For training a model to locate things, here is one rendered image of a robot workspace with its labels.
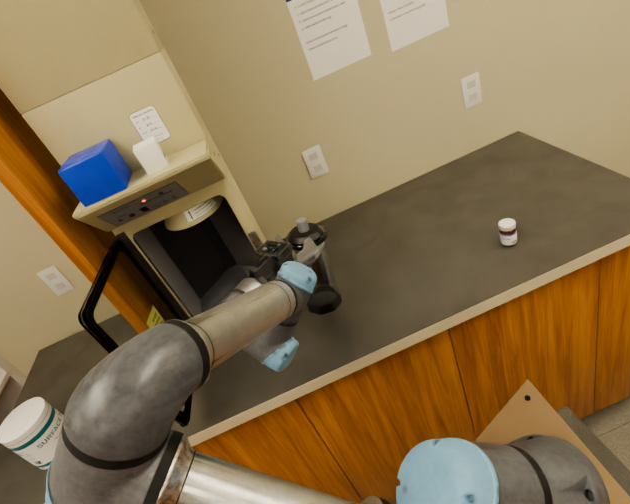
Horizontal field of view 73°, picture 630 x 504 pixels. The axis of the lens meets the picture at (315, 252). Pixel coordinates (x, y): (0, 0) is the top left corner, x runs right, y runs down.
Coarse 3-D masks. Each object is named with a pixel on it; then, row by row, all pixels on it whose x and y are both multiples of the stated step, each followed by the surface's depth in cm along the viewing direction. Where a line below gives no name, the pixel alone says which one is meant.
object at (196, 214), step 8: (208, 200) 113; (216, 200) 115; (192, 208) 110; (200, 208) 111; (208, 208) 112; (216, 208) 114; (176, 216) 111; (184, 216) 111; (192, 216) 111; (200, 216) 111; (208, 216) 112; (168, 224) 114; (176, 224) 112; (184, 224) 111; (192, 224) 111
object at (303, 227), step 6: (300, 222) 104; (306, 222) 105; (294, 228) 108; (300, 228) 105; (306, 228) 105; (312, 228) 106; (318, 228) 106; (294, 234) 106; (300, 234) 105; (306, 234) 104; (312, 234) 104; (318, 234) 105; (288, 240) 106; (294, 240) 104; (300, 240) 104
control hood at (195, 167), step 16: (208, 144) 97; (176, 160) 94; (192, 160) 90; (208, 160) 91; (144, 176) 93; (160, 176) 90; (176, 176) 92; (192, 176) 95; (208, 176) 98; (224, 176) 102; (128, 192) 90; (144, 192) 92; (192, 192) 102; (80, 208) 91; (96, 208) 90; (112, 208) 93; (96, 224) 97; (112, 224) 100
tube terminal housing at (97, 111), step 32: (160, 64) 90; (64, 96) 88; (96, 96) 90; (128, 96) 91; (160, 96) 93; (32, 128) 90; (64, 128) 91; (96, 128) 93; (128, 128) 94; (192, 128) 98; (64, 160) 95; (128, 160) 98; (224, 192) 107; (128, 224) 106; (256, 224) 122
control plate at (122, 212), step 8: (168, 184) 94; (176, 184) 95; (152, 192) 94; (168, 192) 97; (176, 192) 98; (184, 192) 100; (136, 200) 94; (152, 200) 97; (160, 200) 99; (168, 200) 101; (120, 208) 94; (128, 208) 96; (136, 208) 97; (152, 208) 101; (104, 216) 94; (112, 216) 96; (120, 216) 98; (128, 216) 99; (136, 216) 101; (120, 224) 101
